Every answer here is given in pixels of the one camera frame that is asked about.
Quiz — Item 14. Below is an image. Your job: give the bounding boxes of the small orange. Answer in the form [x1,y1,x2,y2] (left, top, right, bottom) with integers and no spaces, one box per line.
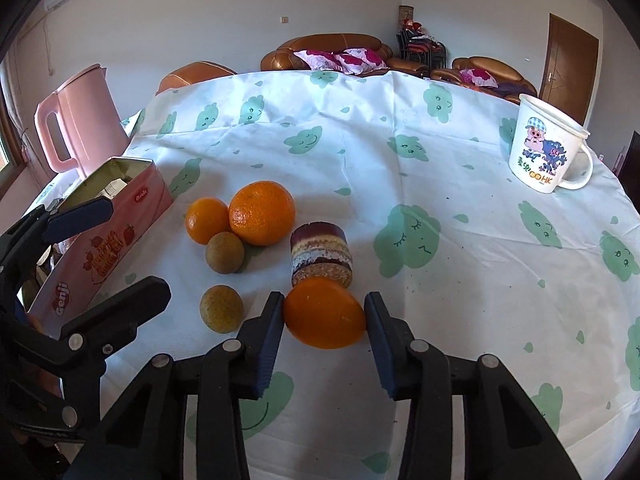
[283,276,366,350]

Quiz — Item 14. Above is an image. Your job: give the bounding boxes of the layered cake roll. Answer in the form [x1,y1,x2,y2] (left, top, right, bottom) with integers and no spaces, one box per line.
[290,221,354,288]

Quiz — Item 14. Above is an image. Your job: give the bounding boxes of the large orange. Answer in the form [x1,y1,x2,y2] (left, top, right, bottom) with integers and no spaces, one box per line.
[229,181,296,247]

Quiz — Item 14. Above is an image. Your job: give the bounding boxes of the medium orange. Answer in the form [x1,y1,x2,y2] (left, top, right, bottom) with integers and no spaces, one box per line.
[184,197,230,245]

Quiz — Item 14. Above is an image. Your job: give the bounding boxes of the pink rectangular tin box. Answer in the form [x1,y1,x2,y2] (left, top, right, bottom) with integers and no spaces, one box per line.
[29,157,172,339]

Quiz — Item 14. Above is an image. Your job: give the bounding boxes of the pink electric kettle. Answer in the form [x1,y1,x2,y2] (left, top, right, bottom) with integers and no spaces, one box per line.
[35,64,129,177]

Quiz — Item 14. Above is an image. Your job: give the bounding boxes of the white cloud-print tablecloth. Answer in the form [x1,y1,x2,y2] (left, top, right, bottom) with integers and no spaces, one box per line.
[96,72,639,479]

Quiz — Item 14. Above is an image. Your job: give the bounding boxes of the brown leather chair back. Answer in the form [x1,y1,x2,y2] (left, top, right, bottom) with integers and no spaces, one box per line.
[156,61,235,94]

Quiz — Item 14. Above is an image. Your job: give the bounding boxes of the white cartoon mug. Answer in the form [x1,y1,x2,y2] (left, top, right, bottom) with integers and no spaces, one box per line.
[509,93,594,194]

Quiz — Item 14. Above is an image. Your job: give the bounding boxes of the brown leather long sofa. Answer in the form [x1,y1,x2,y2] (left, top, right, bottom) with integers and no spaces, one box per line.
[260,32,430,78]

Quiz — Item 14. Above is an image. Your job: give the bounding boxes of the black monitor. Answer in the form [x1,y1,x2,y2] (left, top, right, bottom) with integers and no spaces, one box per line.
[617,131,640,193]

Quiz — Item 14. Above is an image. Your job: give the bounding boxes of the brown leather armchair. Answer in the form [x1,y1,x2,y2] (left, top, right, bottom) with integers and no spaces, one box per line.
[430,56,538,104]

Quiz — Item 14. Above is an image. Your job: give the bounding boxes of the stacked dark chairs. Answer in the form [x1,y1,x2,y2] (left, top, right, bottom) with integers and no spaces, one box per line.
[396,6,447,70]

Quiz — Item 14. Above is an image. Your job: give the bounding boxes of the brown wooden door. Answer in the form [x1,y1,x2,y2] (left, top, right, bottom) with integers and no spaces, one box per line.
[539,14,600,125]

